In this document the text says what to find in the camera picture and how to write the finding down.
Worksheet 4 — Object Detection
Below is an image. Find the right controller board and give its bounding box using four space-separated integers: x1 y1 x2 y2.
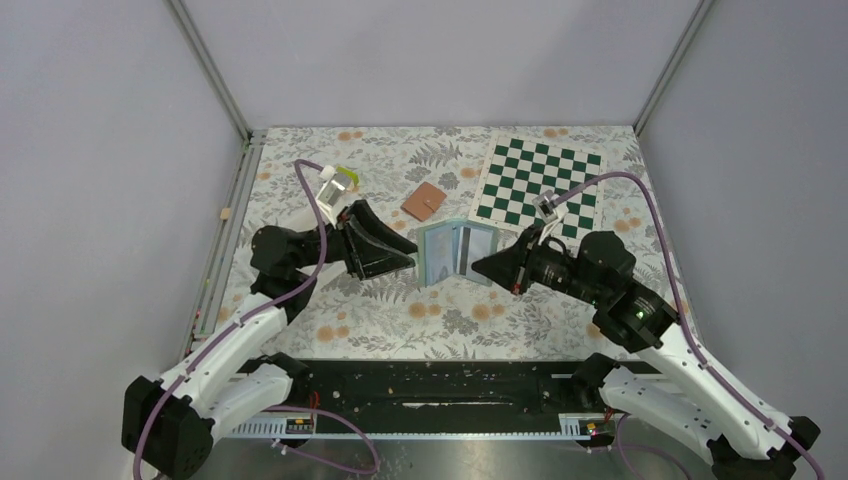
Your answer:
578 419 616 437

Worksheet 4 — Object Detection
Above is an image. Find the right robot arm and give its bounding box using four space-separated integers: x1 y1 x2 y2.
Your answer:
472 226 821 479

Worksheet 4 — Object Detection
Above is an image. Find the clear plastic divided tray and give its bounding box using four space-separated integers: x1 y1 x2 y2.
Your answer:
235 201 326 293

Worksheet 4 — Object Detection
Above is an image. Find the left controller board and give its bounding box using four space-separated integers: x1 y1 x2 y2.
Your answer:
284 416 315 435

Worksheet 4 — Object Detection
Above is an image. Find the floral table cloth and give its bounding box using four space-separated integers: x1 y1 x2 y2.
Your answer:
195 127 626 360

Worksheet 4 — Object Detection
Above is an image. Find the brown leather wallet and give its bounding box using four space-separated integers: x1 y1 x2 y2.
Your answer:
401 182 447 222

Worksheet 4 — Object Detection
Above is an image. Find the lime green toy block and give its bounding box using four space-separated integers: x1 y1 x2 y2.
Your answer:
336 166 359 187

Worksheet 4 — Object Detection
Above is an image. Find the perforated metal strip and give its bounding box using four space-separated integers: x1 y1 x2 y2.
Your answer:
226 414 601 441

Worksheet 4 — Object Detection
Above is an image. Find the controller board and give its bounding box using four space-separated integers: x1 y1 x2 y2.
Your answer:
578 419 616 437
284 416 315 435

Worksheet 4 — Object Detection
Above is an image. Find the right aluminium frame post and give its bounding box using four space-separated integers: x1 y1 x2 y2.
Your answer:
632 0 717 137

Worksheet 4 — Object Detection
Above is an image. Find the green card holder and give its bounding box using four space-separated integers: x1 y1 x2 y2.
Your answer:
417 219 499 287

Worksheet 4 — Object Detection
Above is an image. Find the left aluminium frame post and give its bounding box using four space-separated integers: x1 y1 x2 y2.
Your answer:
164 0 253 142

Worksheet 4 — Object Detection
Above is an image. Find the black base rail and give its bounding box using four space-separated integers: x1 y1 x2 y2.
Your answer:
240 353 615 429

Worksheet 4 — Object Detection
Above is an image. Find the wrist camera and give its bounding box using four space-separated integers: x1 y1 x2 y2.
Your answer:
533 190 568 244
316 165 355 225

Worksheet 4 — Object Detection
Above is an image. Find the green white chess mat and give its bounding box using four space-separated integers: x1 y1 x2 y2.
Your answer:
469 133 610 233

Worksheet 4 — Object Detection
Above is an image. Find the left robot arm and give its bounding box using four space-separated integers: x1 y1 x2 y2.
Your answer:
121 200 418 479

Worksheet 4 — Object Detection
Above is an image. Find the aluminium frame post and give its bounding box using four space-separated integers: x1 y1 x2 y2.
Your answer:
632 0 717 137
164 0 253 142

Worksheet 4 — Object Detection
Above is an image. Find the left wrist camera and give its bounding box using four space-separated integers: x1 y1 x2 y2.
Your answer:
316 165 355 225

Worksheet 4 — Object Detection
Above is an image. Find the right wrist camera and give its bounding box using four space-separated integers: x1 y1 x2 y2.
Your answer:
533 190 568 244

